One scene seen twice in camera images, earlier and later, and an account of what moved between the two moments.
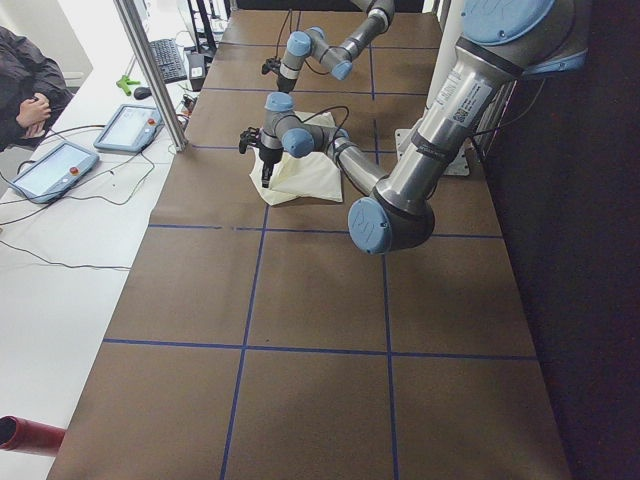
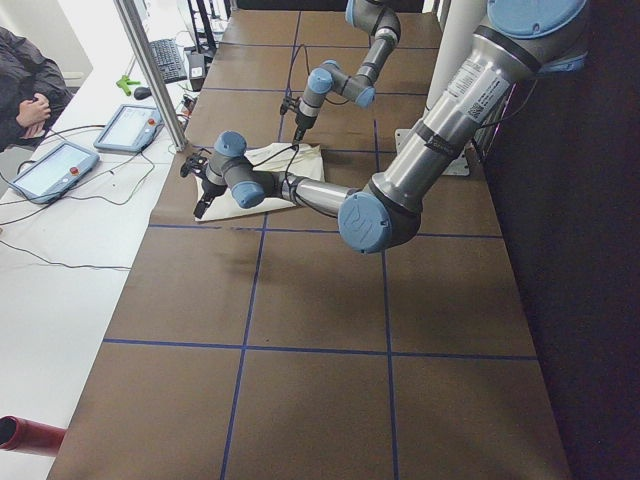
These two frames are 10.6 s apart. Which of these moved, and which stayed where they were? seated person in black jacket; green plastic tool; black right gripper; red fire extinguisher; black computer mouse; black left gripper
Moved: black right gripper; black left gripper
Stayed: red fire extinguisher; seated person in black jacket; black computer mouse; green plastic tool
